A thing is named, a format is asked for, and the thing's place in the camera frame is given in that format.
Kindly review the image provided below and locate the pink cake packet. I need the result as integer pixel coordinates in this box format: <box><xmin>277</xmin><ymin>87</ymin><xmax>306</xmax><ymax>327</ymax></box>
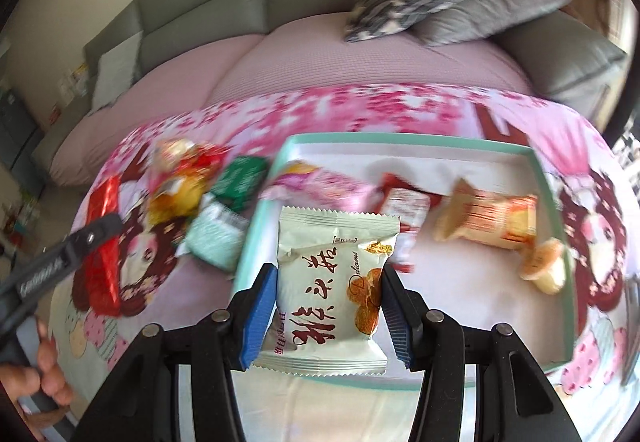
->
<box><xmin>260</xmin><ymin>161</ymin><xmax>382</xmax><ymax>214</ymax></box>

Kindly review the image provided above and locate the clear round bread packet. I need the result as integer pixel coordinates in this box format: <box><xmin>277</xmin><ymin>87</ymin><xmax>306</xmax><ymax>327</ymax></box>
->
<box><xmin>150</xmin><ymin>138</ymin><xmax>201</xmax><ymax>174</ymax></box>

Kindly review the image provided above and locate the dark cabinet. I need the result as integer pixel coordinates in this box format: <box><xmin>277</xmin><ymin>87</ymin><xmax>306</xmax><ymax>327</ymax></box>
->
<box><xmin>0</xmin><ymin>87</ymin><xmax>46</xmax><ymax>173</ymax></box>

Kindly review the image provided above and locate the person's left hand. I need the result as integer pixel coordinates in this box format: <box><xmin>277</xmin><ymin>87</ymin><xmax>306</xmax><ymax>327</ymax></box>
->
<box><xmin>0</xmin><ymin>319</ymin><xmax>76</xmax><ymax>409</ymax></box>

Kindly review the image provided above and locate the teal shallow cardboard box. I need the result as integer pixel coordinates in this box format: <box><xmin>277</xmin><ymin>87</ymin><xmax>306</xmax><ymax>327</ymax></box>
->
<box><xmin>235</xmin><ymin>133</ymin><xmax>577</xmax><ymax>391</ymax></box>

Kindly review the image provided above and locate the orange cream roll cake packet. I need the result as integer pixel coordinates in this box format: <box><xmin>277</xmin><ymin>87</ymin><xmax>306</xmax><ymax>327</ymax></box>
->
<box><xmin>432</xmin><ymin>178</ymin><xmax>541</xmax><ymax>251</ymax></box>

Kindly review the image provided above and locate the grey pillow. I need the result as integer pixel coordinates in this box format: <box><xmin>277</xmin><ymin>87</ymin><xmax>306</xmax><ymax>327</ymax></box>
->
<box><xmin>412</xmin><ymin>0</ymin><xmax>573</xmax><ymax>47</ymax></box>

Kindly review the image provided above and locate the white cushion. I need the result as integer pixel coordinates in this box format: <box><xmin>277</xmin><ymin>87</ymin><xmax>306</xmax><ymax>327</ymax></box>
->
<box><xmin>92</xmin><ymin>32</ymin><xmax>144</xmax><ymax>111</ymax></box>

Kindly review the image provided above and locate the mint green barcode packet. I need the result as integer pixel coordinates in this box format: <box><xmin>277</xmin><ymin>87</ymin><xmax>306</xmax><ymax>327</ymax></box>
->
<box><xmin>182</xmin><ymin>201</ymin><xmax>251</xmax><ymax>273</ymax></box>

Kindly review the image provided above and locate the pink waffle sofa cover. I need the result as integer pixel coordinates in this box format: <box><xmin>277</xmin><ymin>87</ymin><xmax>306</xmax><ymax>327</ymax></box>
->
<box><xmin>50</xmin><ymin>9</ymin><xmax>536</xmax><ymax>189</ymax></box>

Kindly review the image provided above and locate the red and gold long packet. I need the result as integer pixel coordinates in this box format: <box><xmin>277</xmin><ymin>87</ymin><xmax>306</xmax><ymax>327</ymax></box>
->
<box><xmin>82</xmin><ymin>174</ymin><xmax>124</xmax><ymax>319</ymax></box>

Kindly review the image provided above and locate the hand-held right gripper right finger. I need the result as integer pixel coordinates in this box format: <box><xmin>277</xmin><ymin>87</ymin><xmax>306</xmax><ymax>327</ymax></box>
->
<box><xmin>382</xmin><ymin>267</ymin><xmax>576</xmax><ymax>442</ymax></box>

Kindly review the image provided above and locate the pink printed blanket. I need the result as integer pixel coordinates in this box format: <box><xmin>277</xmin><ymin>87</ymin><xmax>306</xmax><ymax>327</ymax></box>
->
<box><xmin>50</xmin><ymin>84</ymin><xmax>640</xmax><ymax>442</ymax></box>

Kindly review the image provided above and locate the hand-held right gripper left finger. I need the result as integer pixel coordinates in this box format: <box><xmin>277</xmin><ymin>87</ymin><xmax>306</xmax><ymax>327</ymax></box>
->
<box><xmin>70</xmin><ymin>263</ymin><xmax>278</xmax><ymax>442</ymax></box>

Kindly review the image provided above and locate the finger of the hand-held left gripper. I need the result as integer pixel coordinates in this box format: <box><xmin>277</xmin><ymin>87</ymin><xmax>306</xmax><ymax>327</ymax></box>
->
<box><xmin>65</xmin><ymin>214</ymin><xmax>123</xmax><ymax>266</ymax></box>

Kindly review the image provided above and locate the red and white biscuit packet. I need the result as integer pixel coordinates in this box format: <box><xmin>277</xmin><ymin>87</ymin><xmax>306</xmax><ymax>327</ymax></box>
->
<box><xmin>375</xmin><ymin>172</ymin><xmax>444</xmax><ymax>273</ymax></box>

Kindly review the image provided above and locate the red printed pastry packet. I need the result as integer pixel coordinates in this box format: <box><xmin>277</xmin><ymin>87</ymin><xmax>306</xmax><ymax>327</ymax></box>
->
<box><xmin>189</xmin><ymin>143</ymin><xmax>232</xmax><ymax>174</ymax></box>

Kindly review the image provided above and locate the jelly cup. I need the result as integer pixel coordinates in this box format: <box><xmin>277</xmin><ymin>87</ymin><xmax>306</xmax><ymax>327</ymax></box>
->
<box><xmin>520</xmin><ymin>238</ymin><xmax>569</xmax><ymax>296</ymax></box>

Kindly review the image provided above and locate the yellow transparent snack packet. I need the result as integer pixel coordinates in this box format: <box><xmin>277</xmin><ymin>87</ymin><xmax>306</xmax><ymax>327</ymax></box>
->
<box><xmin>147</xmin><ymin>172</ymin><xmax>212</xmax><ymax>226</ymax></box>

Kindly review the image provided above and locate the white biscuit print packet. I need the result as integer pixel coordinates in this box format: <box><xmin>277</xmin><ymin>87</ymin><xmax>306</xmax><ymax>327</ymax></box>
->
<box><xmin>254</xmin><ymin>206</ymin><xmax>402</xmax><ymax>376</ymax></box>

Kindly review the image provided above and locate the dark green snack packet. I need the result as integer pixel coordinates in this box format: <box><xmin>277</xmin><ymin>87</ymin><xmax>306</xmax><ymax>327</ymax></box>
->
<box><xmin>210</xmin><ymin>156</ymin><xmax>271</xmax><ymax>214</ymax></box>

